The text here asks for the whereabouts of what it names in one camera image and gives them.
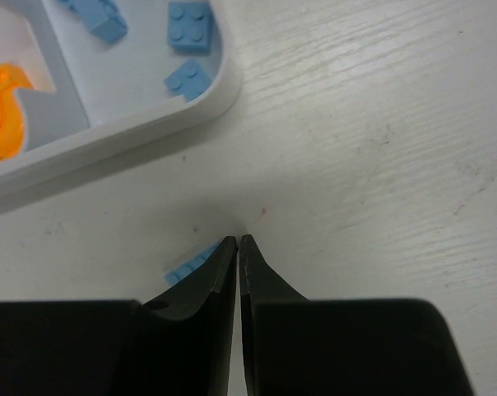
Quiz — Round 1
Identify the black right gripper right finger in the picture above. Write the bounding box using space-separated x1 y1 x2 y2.
239 235 474 395

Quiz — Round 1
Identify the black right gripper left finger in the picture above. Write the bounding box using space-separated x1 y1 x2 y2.
0 236 237 395

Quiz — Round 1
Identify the light blue lego pair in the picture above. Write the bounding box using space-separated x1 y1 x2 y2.
164 242 220 287

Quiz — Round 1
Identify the orange curved lego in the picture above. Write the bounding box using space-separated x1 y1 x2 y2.
0 64 33 161

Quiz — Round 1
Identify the light blue lego small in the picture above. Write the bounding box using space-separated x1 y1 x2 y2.
167 2 215 54

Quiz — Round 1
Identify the light blue lego brick side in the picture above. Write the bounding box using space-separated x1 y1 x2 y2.
59 0 128 45

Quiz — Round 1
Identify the white divided sorting tray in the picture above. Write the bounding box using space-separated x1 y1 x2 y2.
0 1 241 199

